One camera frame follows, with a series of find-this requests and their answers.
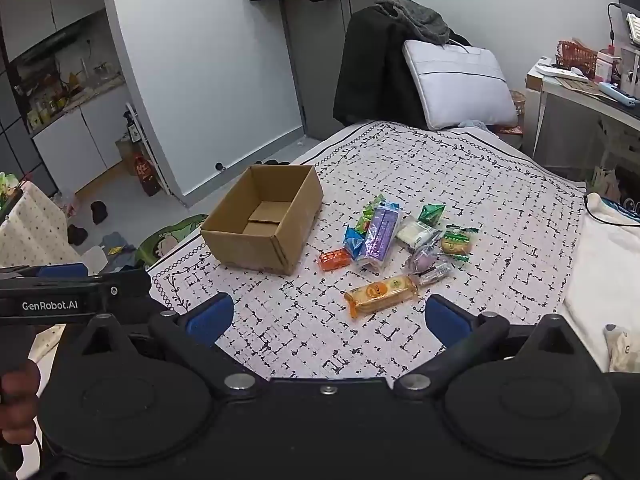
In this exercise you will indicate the white snack packet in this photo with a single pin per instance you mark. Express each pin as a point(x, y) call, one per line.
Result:
point(416, 234)

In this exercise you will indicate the light blue cloth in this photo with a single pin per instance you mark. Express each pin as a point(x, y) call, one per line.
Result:
point(472, 124)

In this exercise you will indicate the blue snack packet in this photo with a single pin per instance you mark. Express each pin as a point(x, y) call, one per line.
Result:
point(354, 242)

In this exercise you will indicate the grey hoodie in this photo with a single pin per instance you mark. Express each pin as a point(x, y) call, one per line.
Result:
point(415, 17)

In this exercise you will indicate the clear grey snack packet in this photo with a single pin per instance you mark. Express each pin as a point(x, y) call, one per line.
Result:
point(436, 272)

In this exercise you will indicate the person's left hand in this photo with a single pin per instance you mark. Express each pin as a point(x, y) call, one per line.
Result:
point(17, 390)

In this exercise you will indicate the range hood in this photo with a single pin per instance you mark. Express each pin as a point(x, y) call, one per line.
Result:
point(47, 45)

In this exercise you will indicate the red shopping bag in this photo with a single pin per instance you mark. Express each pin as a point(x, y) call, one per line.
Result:
point(147, 177)

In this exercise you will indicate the white desk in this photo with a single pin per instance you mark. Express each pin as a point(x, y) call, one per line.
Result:
point(565, 105)

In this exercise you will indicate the grey white pillow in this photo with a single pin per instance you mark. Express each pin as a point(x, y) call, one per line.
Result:
point(457, 82)

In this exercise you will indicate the green cartoon rug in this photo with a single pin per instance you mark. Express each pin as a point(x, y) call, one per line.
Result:
point(170, 237)

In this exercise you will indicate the pink box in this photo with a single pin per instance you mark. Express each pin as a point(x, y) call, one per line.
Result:
point(605, 66)

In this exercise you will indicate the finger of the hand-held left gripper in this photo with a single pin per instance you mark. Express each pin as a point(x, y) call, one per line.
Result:
point(62, 270)

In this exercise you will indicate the light blue game controller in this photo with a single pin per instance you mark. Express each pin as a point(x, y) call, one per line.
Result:
point(617, 95)

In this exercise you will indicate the green triangular snack packet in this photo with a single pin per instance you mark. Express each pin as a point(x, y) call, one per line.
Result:
point(431, 214)

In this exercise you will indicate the beige tote bag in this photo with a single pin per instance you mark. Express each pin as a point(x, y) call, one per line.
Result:
point(606, 184)

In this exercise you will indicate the yellow cake package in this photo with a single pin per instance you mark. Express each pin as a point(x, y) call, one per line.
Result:
point(380, 294)

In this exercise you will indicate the green and yellow snack packet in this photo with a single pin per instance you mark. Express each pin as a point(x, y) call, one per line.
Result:
point(369, 210)

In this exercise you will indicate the white kitchen cabinet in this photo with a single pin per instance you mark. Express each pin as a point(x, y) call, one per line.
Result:
point(85, 140)
point(45, 0)

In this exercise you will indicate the black coat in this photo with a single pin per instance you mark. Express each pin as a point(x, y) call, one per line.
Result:
point(372, 70)

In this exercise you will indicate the green-edged round cake packet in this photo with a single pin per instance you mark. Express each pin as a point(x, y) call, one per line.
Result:
point(457, 245)

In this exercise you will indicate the brown cardboard box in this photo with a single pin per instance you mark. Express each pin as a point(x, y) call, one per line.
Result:
point(280, 195)

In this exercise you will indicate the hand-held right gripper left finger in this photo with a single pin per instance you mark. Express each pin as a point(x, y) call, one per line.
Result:
point(210, 317)

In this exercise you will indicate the polka dot cloth bag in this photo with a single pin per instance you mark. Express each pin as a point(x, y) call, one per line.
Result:
point(35, 230)

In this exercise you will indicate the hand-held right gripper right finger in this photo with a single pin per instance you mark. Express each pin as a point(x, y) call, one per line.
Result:
point(447, 317)

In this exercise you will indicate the black slipper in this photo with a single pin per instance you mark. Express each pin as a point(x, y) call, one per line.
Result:
point(76, 235)
point(98, 212)

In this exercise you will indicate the patterned white bed blanket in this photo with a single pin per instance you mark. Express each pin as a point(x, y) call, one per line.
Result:
point(500, 185)

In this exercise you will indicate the white lower kitchen cabinet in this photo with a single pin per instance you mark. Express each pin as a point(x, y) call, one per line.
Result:
point(85, 140)

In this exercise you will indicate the small purple snack packet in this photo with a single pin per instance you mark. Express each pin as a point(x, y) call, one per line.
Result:
point(422, 259)

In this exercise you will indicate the long purple snack package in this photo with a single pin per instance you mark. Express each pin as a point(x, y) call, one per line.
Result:
point(381, 232)

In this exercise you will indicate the row of kitchen counter bottles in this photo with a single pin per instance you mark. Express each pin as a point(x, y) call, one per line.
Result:
point(60, 97)

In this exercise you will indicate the white quilt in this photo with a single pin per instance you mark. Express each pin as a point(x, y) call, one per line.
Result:
point(600, 270)

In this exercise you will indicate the white upper kitchen cabinet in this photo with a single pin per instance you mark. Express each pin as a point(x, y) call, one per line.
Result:
point(45, 0)

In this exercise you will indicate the orange snack packet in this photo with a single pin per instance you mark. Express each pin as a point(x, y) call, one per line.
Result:
point(335, 259)

